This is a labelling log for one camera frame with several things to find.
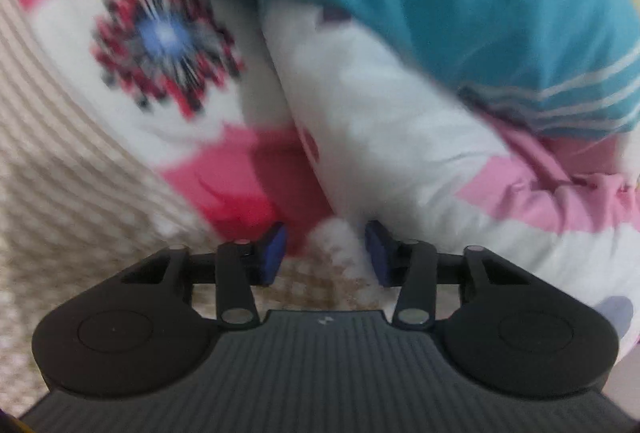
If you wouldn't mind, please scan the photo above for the pink rabbit quilt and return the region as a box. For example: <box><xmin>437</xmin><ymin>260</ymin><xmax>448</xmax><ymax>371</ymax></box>
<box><xmin>262</xmin><ymin>0</ymin><xmax>639</xmax><ymax>353</ymax></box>

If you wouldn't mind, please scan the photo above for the pink floral bed sheet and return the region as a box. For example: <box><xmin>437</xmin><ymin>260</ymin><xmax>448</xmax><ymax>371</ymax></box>
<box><xmin>18</xmin><ymin>0</ymin><xmax>332</xmax><ymax>253</ymax></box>

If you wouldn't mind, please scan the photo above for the beige checkered knit coat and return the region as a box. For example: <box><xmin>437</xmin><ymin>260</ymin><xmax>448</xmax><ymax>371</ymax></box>
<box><xmin>1</xmin><ymin>0</ymin><xmax>394</xmax><ymax>416</ymax></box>

